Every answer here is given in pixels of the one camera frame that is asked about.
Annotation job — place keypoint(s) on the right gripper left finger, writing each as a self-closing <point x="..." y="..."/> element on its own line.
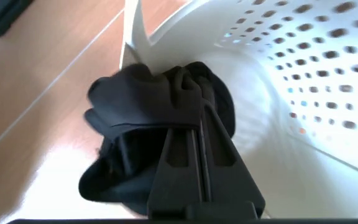
<point x="172" y="186"/>

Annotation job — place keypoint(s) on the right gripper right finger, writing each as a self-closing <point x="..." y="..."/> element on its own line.
<point x="232" y="186"/>

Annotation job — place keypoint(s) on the heap of clothes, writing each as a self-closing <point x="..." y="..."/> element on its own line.
<point x="135" y="99"/>

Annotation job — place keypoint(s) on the white laundry basket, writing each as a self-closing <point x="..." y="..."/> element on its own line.
<point x="291" y="171"/>

